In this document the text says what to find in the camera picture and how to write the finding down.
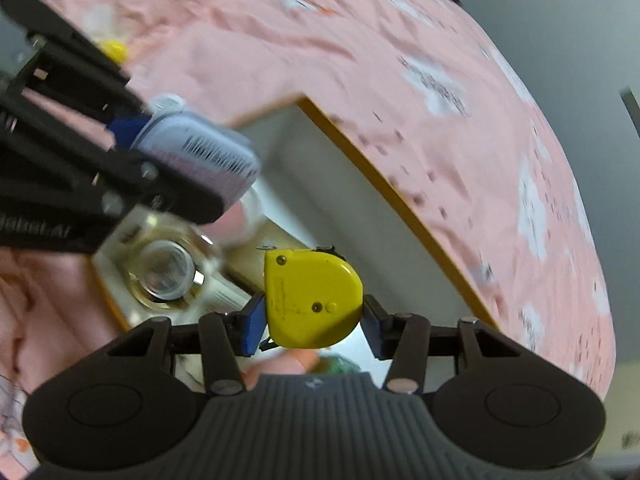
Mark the green liquid clear bottle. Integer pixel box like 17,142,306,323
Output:
314,354,361,375

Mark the round gold compact tin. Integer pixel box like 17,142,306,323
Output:
92,206,222,328

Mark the yellow tape measure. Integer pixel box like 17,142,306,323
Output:
264,246,363,349

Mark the yellow cap white bottle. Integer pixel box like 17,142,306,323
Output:
99,38,129,66

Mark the pink bottle orange pump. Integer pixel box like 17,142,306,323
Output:
242,349,320,390

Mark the gold square jewellery box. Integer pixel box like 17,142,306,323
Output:
224,219,307,294

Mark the clear case pink sponge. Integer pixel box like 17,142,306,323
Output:
200,188,265,248

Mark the orange cardboard box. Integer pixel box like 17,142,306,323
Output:
89,93,501,391

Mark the pink printed bed duvet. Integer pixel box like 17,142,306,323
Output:
1,0,615,479

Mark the grey wall switch panel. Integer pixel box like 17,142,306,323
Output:
620,88,640,136

